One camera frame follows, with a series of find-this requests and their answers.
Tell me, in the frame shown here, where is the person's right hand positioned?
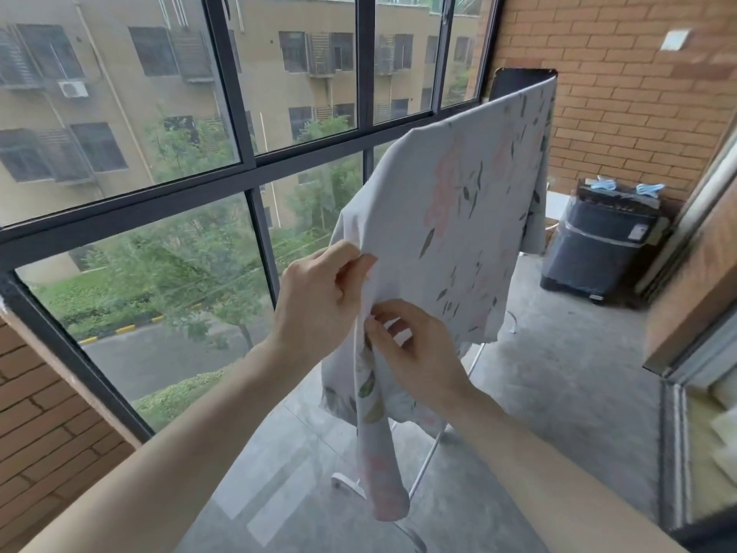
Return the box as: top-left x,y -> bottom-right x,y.
365,298 -> 480,422

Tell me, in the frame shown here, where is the person's left hand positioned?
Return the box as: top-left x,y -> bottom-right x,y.
271,240 -> 378,368

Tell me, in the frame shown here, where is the grey floral bed sheet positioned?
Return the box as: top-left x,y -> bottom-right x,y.
319,77 -> 558,522

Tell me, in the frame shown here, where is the person's right forearm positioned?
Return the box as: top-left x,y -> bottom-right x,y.
446,390 -> 689,553

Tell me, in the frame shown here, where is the person's left forearm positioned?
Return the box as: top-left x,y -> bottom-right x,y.
16,338 -> 323,553

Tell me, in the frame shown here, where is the white drying rack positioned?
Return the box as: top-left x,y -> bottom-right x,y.
330,75 -> 558,553

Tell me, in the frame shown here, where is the green tree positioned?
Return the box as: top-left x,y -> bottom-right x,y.
35,106 -> 369,354

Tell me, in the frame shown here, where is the dark grey washing machine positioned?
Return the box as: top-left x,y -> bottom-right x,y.
540,178 -> 672,306

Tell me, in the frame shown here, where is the black panel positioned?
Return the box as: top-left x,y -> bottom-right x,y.
489,67 -> 558,102

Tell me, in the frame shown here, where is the beige apartment building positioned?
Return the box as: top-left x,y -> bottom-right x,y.
0,0 -> 491,271

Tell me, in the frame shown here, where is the black window frame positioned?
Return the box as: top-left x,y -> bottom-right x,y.
0,0 -> 509,445

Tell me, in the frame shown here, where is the sliding door frame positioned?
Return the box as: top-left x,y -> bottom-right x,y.
636,123 -> 737,553

